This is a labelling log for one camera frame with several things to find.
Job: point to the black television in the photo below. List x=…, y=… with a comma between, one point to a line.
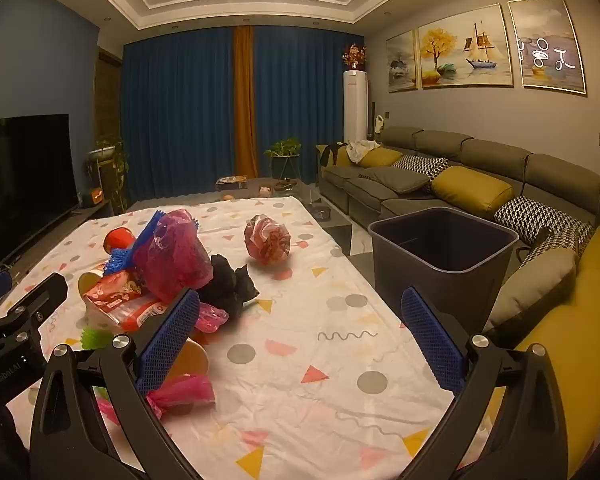
x=25, y=185

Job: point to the pink round figurine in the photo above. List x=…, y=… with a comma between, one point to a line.
x=265, y=191

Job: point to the grey television cabinet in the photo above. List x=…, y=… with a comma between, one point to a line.
x=87, y=215

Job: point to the grey cushion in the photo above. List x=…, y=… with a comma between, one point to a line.
x=395, y=180
x=535, y=290

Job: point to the red paper cup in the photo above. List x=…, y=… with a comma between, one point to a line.
x=120, y=239

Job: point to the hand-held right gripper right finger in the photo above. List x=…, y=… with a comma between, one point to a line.
x=432, y=345

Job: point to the small orange box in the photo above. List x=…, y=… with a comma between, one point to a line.
x=95, y=197

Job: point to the flat printed box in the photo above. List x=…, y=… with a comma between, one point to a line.
x=231, y=183

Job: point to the small landscape painting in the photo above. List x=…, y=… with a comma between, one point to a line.
x=402, y=62

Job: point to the white standing air conditioner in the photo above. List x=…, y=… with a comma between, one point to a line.
x=355, y=107

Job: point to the orange white paper cup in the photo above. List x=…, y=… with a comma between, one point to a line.
x=87, y=285

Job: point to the small yellow cushion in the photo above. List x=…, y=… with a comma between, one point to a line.
x=380, y=157

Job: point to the printed white tablecloth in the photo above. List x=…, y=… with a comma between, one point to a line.
x=290, y=360

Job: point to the red snack packet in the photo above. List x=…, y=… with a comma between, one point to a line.
x=125, y=305

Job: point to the orange curtain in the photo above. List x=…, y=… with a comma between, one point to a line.
x=245, y=105

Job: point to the grey coffee table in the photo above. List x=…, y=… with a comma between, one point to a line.
x=330, y=222

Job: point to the small pink plastic bag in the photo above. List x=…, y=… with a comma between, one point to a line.
x=211, y=317

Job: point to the black white patterned cushion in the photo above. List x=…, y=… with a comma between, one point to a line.
x=422, y=165
x=535, y=220

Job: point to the white cloth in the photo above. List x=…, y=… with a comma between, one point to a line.
x=362, y=150

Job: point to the magenta plastic bag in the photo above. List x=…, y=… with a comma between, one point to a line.
x=175, y=260

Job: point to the dark tray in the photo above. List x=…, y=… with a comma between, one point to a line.
x=287, y=186

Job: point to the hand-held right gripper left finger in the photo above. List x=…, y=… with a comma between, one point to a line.
x=170, y=340

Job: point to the green foam net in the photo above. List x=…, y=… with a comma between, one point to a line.
x=96, y=339

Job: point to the blue foam net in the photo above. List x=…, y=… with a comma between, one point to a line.
x=120, y=262

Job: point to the potted plant in dark pot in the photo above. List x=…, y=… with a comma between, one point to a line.
x=284, y=152

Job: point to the knotted pink plastic bag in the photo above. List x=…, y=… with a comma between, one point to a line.
x=190, y=392

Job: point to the purple grey framed painting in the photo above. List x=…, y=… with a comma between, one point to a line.
x=547, y=45

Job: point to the tree and sailboat painting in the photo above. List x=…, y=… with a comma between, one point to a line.
x=465, y=47

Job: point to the golden flower ornament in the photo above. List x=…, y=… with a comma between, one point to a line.
x=354, y=56

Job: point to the blue curtain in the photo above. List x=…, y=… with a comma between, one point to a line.
x=180, y=115
x=300, y=110

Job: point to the potted plant on stand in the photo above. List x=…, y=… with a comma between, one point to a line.
x=107, y=155

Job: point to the grey sofa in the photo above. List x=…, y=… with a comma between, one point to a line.
x=485, y=152

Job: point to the crumpled pink white wrapper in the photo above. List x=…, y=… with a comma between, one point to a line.
x=267, y=240

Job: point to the black plastic bag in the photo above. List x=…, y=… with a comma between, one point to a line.
x=230, y=285

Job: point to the dark grey trash bin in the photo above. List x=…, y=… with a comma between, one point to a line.
x=445, y=260

